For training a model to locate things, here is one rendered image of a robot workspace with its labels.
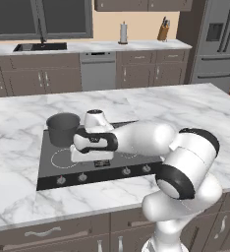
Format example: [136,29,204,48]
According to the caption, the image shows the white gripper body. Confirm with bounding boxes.
[70,144,115,163]

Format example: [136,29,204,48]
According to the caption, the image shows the dark grey pot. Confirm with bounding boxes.
[45,112,82,149]

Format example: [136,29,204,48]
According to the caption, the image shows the black glass hob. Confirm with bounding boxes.
[35,120,164,192]

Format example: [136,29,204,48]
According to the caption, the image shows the wide brown drawer front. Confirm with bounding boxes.
[0,213,111,252]

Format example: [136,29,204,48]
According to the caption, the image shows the grey dishwasher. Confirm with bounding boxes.
[79,51,118,93]

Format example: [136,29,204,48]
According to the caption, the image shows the brown cupboard run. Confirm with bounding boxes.
[0,52,84,98]
[115,48,191,90]

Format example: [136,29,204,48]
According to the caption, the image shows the black sink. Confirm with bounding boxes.
[12,41,69,53]

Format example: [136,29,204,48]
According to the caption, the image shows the white paper towel roll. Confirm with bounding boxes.
[117,21,130,45]

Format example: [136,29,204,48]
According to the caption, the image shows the black tap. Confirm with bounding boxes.
[37,18,48,45]

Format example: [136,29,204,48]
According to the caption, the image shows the wooden knife block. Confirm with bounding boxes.
[156,16,171,43]

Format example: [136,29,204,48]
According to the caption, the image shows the grey framed window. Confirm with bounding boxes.
[0,0,94,41]

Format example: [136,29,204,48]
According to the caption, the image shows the grey fridge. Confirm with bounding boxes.
[189,0,230,95]

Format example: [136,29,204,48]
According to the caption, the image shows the dark drawer handle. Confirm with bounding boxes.
[127,219,154,228]

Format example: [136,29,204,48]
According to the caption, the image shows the silver curved drawer handle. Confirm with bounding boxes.
[24,226,63,238]

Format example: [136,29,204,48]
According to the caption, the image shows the brown wall cupboards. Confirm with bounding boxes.
[93,0,195,13]

